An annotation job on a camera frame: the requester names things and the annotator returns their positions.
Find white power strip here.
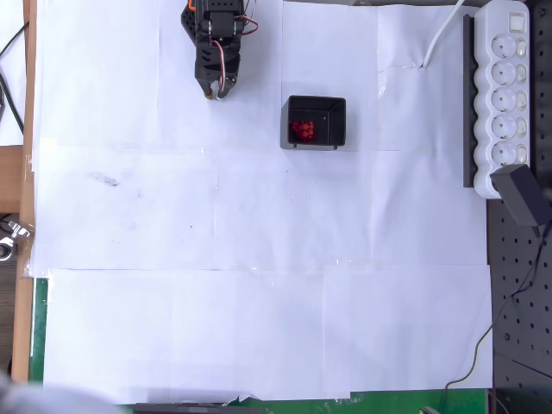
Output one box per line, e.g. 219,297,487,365
473,0,530,200

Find white power cable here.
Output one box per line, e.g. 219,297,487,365
421,0,467,69

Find thin black adapter cable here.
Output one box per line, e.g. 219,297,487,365
438,232,552,414

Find white paper table cover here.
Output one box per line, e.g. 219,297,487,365
28,0,495,406

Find black pegboard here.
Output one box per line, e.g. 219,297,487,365
486,0,552,414

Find green mat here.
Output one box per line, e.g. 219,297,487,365
28,277,492,414

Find metal clamp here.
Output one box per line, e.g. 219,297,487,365
0,219,35,261

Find black power adapter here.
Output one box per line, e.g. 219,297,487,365
490,163,547,237

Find blurry grey white object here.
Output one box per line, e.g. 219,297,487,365
0,370,117,414

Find black square bin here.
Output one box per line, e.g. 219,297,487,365
279,95,348,151

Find red white servo cable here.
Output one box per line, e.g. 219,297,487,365
210,38,227,86

